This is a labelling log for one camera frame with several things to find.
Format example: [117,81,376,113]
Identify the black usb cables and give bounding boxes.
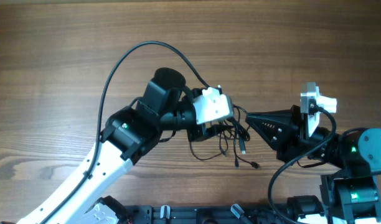
[189,105,261,170]

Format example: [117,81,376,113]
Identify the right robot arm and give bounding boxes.
[245,103,381,223]

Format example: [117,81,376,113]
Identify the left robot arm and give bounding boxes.
[19,68,233,223]

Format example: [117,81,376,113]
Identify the right camera black cable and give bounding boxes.
[267,105,337,224]

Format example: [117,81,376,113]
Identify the camera black cable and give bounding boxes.
[42,40,210,224]
[267,105,337,224]

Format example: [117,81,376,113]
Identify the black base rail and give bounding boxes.
[124,205,285,224]

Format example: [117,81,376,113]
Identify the left camera black cable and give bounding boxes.
[42,40,210,224]

